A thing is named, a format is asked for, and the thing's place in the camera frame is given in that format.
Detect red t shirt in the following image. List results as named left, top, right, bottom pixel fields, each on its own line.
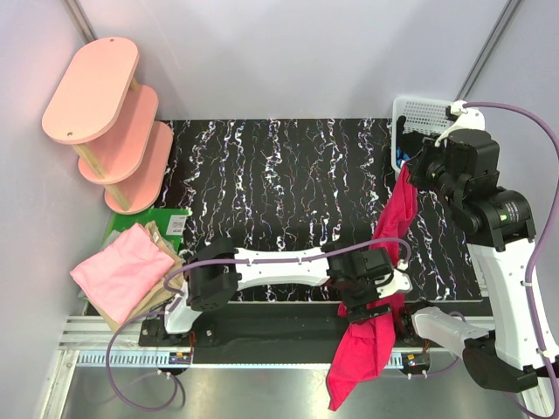
left=326, top=166, right=418, bottom=411

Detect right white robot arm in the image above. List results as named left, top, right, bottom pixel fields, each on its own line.
left=396, top=129, right=558, bottom=393

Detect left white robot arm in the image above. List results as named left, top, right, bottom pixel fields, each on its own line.
left=157, top=238, right=398, bottom=346

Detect blue white garment in basket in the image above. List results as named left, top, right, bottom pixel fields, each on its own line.
left=396, top=148, right=410, bottom=167

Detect black clothes in basket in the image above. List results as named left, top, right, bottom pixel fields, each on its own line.
left=395, top=115, right=424, bottom=158

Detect white plastic basket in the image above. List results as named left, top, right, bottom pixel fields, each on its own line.
left=390, top=96, right=452, bottom=176

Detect black marble pattern mat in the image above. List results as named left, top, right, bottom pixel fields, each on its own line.
left=155, top=118, right=482, bottom=302

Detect folded beige t shirt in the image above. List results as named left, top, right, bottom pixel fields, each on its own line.
left=100, top=220, right=189, bottom=336

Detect green folder with label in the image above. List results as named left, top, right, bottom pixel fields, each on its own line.
left=104, top=208, right=192, bottom=251

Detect folded pink t shirt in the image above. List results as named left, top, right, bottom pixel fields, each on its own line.
left=70, top=222, right=179, bottom=331

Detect pink three-tier shelf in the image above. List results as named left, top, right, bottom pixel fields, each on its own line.
left=42, top=37, right=173, bottom=215

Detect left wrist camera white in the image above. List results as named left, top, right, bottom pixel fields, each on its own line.
left=374, top=259, right=413, bottom=299

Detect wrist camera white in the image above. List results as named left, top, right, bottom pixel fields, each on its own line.
left=435, top=100, right=486, bottom=147
left=374, top=259, right=413, bottom=299

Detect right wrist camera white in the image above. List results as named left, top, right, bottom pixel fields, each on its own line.
left=435, top=100, right=486, bottom=147

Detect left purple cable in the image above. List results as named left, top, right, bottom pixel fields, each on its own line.
left=107, top=237, right=412, bottom=412

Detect purple cable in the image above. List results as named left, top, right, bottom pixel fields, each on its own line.
left=107, top=237, right=412, bottom=412
left=449, top=100, right=559, bottom=418

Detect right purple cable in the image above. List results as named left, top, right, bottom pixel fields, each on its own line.
left=449, top=100, right=559, bottom=418

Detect aluminium rail frame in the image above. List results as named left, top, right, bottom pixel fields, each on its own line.
left=38, top=191, right=556, bottom=419

